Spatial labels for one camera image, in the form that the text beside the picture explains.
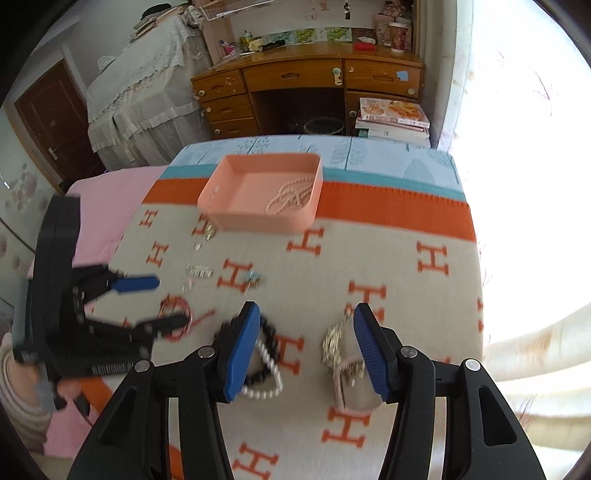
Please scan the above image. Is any red string bracelet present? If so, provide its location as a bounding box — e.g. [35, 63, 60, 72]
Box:
[157, 294, 218, 342]

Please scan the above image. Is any pearl bar hair clip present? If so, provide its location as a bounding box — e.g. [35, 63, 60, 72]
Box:
[186, 264, 214, 278]

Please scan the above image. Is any pink strap smart watch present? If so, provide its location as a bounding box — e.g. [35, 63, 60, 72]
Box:
[332, 356, 383, 417]

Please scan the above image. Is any white pearl bracelet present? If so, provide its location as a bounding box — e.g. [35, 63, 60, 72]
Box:
[240, 338, 285, 400]

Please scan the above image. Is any black bead bracelet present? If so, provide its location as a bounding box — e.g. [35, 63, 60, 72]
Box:
[214, 315, 282, 387]

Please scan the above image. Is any gold rhinestone bracelet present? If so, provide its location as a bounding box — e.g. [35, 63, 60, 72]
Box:
[321, 309, 366, 384]

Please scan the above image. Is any long white pearl necklace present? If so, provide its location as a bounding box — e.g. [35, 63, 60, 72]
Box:
[263, 175, 317, 217]

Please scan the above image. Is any silver ring pink charm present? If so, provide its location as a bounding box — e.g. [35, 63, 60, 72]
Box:
[181, 279, 194, 294]

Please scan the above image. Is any person's left hand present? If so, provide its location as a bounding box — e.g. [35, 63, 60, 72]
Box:
[1, 332, 88, 459]

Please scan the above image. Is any pink fleece blanket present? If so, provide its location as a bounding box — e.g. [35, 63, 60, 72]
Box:
[43, 166, 165, 460]

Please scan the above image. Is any round gold brooch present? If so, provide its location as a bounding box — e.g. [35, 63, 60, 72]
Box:
[204, 224, 216, 241]

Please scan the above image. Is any lace covered furniture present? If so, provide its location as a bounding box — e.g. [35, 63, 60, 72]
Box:
[86, 15, 212, 171]

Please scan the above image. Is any brown wooden door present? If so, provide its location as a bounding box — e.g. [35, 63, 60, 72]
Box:
[15, 60, 105, 184]

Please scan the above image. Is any orange H pattern blanket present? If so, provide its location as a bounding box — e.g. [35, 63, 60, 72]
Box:
[94, 178, 483, 479]

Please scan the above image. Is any pink plastic tray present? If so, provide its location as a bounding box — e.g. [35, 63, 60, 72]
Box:
[197, 153, 324, 234]

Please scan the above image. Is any wooden desk with drawers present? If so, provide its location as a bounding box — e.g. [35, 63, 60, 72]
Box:
[191, 43, 425, 139]

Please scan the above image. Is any wastebasket under desk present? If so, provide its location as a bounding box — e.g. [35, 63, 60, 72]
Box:
[304, 117, 345, 136]

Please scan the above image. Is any floral window curtain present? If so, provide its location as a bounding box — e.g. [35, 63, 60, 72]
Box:
[446, 1, 590, 479]

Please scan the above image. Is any stack of books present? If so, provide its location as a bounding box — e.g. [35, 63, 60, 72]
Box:
[356, 97, 431, 148]

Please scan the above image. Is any red box on desk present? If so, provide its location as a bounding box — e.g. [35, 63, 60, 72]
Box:
[353, 42, 376, 51]

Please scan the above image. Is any patterned cup on desk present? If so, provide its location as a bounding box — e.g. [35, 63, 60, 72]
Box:
[389, 22, 410, 53]

